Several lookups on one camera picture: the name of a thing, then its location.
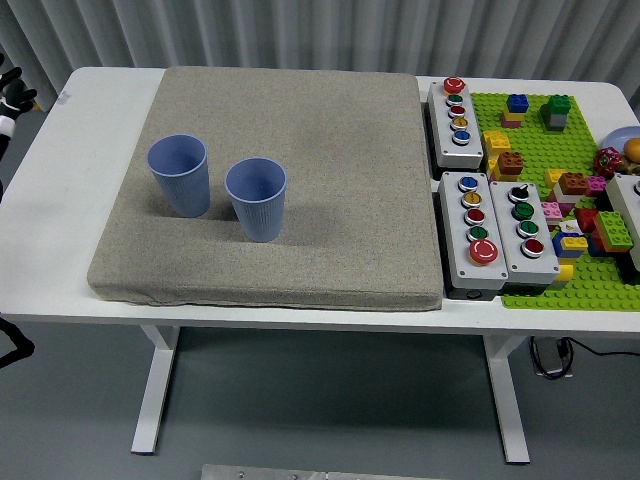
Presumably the large lime green toy brick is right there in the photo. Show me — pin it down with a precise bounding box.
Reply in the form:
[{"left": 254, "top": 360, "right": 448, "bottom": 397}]
[{"left": 593, "top": 210, "right": 634, "bottom": 251}]

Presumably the grey power adapter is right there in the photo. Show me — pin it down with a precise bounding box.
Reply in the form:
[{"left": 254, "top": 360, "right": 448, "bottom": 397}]
[{"left": 530, "top": 337, "right": 574, "bottom": 379}]

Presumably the blue ribbed plastic cup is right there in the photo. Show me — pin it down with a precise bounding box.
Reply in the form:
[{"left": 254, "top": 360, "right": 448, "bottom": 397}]
[
  {"left": 224, "top": 157, "right": 288, "bottom": 244},
  {"left": 146, "top": 134, "right": 211, "bottom": 219}
]

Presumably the white table leg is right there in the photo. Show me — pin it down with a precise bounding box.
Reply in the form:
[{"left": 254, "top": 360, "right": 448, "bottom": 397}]
[
  {"left": 130, "top": 324, "right": 181, "bottom": 456},
  {"left": 482, "top": 333, "right": 531, "bottom": 464}
]

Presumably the brown toy brick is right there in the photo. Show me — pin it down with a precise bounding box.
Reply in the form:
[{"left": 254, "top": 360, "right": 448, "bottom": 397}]
[
  {"left": 558, "top": 172, "right": 590, "bottom": 197},
  {"left": 497, "top": 151, "right": 525, "bottom": 178}
]

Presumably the lime green brick baseplate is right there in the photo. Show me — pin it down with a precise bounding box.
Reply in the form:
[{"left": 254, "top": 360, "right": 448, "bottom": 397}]
[{"left": 469, "top": 92, "right": 640, "bottom": 312}]

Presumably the lavender plate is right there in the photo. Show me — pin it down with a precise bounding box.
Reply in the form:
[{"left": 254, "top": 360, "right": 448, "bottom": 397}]
[{"left": 598, "top": 126, "right": 640, "bottom": 164}]

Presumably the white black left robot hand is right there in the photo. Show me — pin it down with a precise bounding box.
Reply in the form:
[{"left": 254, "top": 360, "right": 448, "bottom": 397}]
[{"left": 0, "top": 52, "right": 39, "bottom": 157}]

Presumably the dark green toy brick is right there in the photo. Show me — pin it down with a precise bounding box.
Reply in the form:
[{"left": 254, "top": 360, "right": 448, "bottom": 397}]
[{"left": 539, "top": 94, "right": 572, "bottom": 119}]

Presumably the four-control grey switch box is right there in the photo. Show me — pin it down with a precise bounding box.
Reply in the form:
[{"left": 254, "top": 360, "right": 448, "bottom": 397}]
[{"left": 488, "top": 180, "right": 561, "bottom": 296}]

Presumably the black power cable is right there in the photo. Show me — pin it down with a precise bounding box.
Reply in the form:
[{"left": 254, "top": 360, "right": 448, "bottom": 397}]
[{"left": 563, "top": 337, "right": 640, "bottom": 359}]

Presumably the orange toy bun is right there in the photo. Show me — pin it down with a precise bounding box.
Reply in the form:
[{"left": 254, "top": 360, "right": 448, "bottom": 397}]
[{"left": 622, "top": 138, "right": 640, "bottom": 176}]

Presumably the five-button grey control box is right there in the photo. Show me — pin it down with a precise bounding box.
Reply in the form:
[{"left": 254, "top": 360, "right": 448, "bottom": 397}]
[
  {"left": 437, "top": 171, "right": 509, "bottom": 301},
  {"left": 423, "top": 76, "right": 485, "bottom": 171}
]

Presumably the grey-brown fabric mat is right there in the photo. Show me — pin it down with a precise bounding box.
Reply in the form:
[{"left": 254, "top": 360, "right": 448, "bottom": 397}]
[{"left": 86, "top": 65, "right": 446, "bottom": 312}]

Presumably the white pleated curtain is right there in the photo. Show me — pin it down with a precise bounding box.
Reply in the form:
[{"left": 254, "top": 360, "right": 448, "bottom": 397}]
[{"left": 0, "top": 0, "right": 640, "bottom": 124}]

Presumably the red toy brick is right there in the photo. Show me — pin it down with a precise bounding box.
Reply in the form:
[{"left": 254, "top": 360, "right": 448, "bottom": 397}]
[{"left": 574, "top": 208, "right": 599, "bottom": 234}]

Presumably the red toy valve wheel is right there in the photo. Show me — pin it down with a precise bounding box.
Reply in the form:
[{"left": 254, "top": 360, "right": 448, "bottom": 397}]
[{"left": 593, "top": 147, "right": 623, "bottom": 178}]

